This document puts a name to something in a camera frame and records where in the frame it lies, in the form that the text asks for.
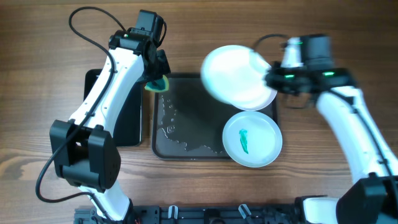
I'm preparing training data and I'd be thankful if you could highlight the white plate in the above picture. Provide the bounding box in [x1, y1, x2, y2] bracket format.
[233, 89, 277, 111]
[222, 111, 283, 168]
[200, 45, 271, 105]

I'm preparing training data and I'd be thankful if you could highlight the green yellow sponge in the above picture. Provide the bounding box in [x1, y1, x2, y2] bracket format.
[144, 75, 169, 93]

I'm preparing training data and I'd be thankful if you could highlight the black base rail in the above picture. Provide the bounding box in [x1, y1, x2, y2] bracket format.
[73, 203, 312, 224]

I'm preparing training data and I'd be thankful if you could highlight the small black tray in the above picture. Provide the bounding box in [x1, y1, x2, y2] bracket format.
[101, 83, 144, 147]

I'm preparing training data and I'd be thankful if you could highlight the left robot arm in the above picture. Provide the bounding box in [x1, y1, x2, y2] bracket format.
[47, 10, 170, 223]

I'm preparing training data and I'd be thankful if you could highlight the large dark grey tray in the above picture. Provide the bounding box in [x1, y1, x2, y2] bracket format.
[151, 73, 279, 161]

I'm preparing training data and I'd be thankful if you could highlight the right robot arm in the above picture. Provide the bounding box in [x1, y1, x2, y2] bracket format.
[265, 34, 397, 223]

